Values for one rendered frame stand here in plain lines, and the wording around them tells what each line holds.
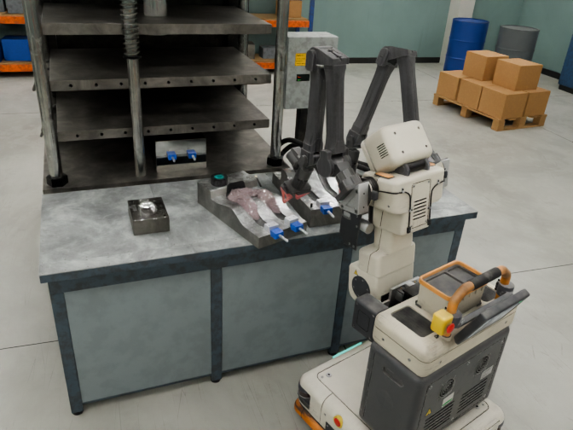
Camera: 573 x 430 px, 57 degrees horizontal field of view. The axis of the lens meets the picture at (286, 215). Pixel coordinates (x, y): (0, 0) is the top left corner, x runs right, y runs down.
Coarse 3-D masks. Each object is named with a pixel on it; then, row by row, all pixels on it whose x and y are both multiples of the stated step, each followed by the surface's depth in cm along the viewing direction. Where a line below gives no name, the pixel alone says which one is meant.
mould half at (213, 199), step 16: (240, 176) 258; (208, 192) 243; (224, 192) 246; (272, 192) 248; (208, 208) 247; (224, 208) 235; (240, 208) 232; (288, 208) 241; (240, 224) 227; (256, 224) 227; (304, 224) 233; (256, 240) 220; (272, 240) 224
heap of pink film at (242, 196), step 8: (232, 192) 246; (240, 192) 244; (248, 192) 246; (256, 192) 245; (264, 192) 240; (232, 200) 238; (240, 200) 233; (248, 200) 233; (264, 200) 238; (272, 200) 238; (248, 208) 231; (256, 208) 233; (272, 208) 237; (256, 216) 231
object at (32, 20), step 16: (32, 0) 225; (240, 0) 322; (288, 0) 264; (32, 16) 227; (288, 16) 269; (32, 32) 230; (32, 48) 233; (48, 48) 297; (240, 48) 335; (32, 64) 237; (48, 64) 300; (48, 80) 242; (48, 96) 244; (48, 112) 247; (272, 112) 291; (48, 128) 250; (272, 128) 295; (48, 144) 254; (272, 144) 299; (48, 160) 259; (272, 160) 301; (48, 176) 264; (64, 176) 265
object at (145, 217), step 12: (132, 204) 234; (144, 204) 237; (156, 204) 235; (132, 216) 225; (144, 216) 225; (156, 216) 226; (168, 216) 226; (132, 228) 227; (144, 228) 224; (156, 228) 226; (168, 228) 228
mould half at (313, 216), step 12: (288, 168) 264; (276, 180) 273; (312, 180) 259; (324, 192) 253; (300, 204) 246; (336, 204) 241; (300, 216) 248; (312, 216) 237; (324, 216) 239; (336, 216) 242
